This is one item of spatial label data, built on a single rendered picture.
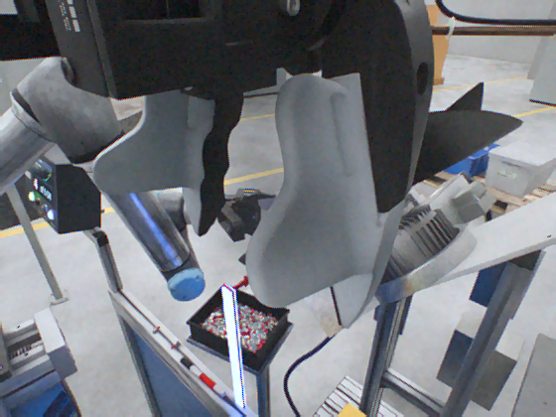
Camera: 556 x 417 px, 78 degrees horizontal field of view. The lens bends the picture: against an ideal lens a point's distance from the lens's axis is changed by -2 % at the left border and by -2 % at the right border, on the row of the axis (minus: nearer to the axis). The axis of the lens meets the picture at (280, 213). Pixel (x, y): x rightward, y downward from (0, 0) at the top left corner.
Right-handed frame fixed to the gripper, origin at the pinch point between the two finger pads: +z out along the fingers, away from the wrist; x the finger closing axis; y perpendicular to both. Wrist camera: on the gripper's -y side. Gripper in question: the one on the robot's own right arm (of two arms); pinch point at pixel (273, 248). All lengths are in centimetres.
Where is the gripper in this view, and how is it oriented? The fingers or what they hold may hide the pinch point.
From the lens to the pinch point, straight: 16.6
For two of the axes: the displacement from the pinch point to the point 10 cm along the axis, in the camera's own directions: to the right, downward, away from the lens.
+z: 0.0, 8.6, 5.2
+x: 7.4, 3.5, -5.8
